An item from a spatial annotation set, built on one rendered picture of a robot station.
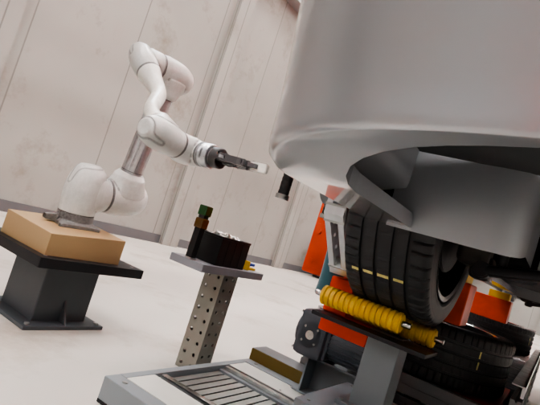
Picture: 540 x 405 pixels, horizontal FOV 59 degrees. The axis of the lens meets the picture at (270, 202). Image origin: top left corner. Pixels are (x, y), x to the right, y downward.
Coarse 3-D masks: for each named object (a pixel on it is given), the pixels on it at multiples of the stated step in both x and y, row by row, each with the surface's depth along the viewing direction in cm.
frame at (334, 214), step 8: (328, 200) 132; (328, 208) 131; (336, 208) 130; (344, 208) 129; (328, 216) 132; (336, 216) 130; (344, 216) 129; (328, 224) 134; (336, 224) 136; (344, 224) 130; (328, 232) 135; (336, 232) 138; (344, 232) 132; (328, 240) 137; (336, 240) 139; (344, 240) 133; (328, 248) 139; (336, 248) 140; (344, 248) 135; (328, 256) 141; (336, 256) 141; (344, 256) 137; (328, 264) 143; (336, 264) 142; (344, 264) 139; (336, 272) 143; (344, 272) 141
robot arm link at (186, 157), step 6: (192, 138) 170; (186, 144) 167; (192, 144) 169; (186, 150) 167; (192, 150) 169; (180, 156) 168; (186, 156) 169; (192, 156) 169; (180, 162) 173; (186, 162) 171; (192, 162) 171
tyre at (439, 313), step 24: (360, 216) 122; (360, 240) 123; (384, 240) 119; (408, 240) 115; (432, 240) 112; (360, 264) 127; (384, 264) 121; (408, 264) 118; (432, 264) 115; (360, 288) 133; (384, 288) 126; (408, 288) 120; (432, 288) 121; (408, 312) 130; (432, 312) 128
